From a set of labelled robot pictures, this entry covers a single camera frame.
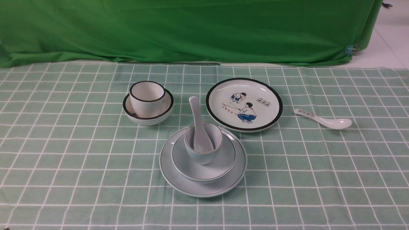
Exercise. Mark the white bowl black rim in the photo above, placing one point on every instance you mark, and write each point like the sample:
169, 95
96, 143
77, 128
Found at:
162, 115

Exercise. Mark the light blue plate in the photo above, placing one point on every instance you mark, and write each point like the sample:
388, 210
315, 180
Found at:
197, 189

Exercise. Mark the blue clip on backdrop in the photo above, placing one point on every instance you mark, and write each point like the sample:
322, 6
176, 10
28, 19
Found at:
349, 51

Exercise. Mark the illustrated plate black rim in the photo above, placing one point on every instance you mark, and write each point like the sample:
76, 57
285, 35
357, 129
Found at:
244, 105

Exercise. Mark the white cup black rim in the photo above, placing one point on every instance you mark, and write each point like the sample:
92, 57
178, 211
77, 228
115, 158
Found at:
147, 98

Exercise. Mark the light blue cup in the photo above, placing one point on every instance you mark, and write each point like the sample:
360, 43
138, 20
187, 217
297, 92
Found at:
216, 137

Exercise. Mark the plain white spoon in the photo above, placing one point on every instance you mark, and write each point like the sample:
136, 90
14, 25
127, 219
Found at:
201, 140

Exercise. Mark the green backdrop cloth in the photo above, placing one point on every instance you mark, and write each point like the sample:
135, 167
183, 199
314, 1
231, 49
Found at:
287, 32

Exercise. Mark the white spoon with print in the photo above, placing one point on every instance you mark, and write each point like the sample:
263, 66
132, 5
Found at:
335, 124

